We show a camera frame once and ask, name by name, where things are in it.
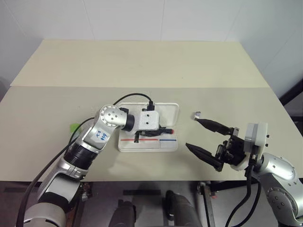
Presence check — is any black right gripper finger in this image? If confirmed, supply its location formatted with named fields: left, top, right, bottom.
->
left=195, top=118, right=239, bottom=137
left=185, top=142, right=226, bottom=173

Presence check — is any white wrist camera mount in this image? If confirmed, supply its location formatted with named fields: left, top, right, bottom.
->
left=137, top=110, right=160, bottom=131
left=231, top=122, right=270, bottom=171

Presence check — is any metal table frame leg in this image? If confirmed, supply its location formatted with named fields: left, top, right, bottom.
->
left=196, top=181, right=217, bottom=227

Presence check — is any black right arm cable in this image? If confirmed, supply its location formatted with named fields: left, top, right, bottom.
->
left=227, top=152, right=262, bottom=227

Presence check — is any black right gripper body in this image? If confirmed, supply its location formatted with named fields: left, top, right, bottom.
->
left=214, top=134, right=248, bottom=166

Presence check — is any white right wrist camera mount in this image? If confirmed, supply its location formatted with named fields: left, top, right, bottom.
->
left=231, top=122, right=270, bottom=171

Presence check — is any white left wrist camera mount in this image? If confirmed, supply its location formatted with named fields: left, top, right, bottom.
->
left=137, top=110, right=160, bottom=131

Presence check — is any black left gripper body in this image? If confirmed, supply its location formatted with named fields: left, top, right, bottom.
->
left=139, top=128, right=164, bottom=138

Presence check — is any dark rounded shape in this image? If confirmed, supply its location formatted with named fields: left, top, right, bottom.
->
left=162, top=190, right=203, bottom=227
left=110, top=198, right=137, bottom=227

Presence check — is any white open pencil case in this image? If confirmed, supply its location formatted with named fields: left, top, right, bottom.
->
left=117, top=102, right=180, bottom=152

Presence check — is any white handwritten label sticker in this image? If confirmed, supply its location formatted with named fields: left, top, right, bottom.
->
left=91, top=131, right=110, bottom=144

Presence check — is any black frame furniture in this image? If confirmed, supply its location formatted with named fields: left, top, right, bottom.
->
left=278, top=77, right=303, bottom=119

